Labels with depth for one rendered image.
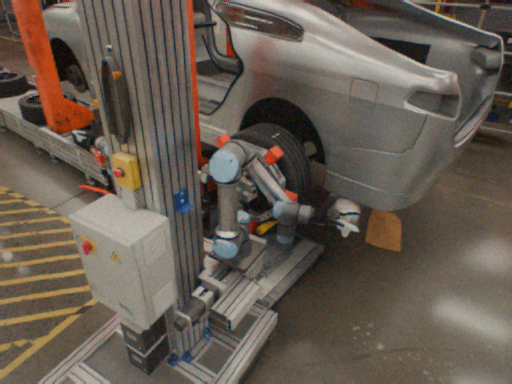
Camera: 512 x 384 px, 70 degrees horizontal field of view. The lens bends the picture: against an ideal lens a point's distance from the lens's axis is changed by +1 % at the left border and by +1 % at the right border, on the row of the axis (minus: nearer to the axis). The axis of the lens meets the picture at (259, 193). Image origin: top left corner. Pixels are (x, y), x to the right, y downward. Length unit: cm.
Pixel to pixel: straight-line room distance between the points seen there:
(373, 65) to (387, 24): 185
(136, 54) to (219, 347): 165
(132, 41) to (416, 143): 161
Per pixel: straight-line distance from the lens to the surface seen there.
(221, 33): 727
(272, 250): 284
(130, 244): 140
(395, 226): 372
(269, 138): 231
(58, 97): 424
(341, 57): 232
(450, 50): 391
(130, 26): 127
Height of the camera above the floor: 210
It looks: 33 degrees down
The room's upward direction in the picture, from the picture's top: 2 degrees clockwise
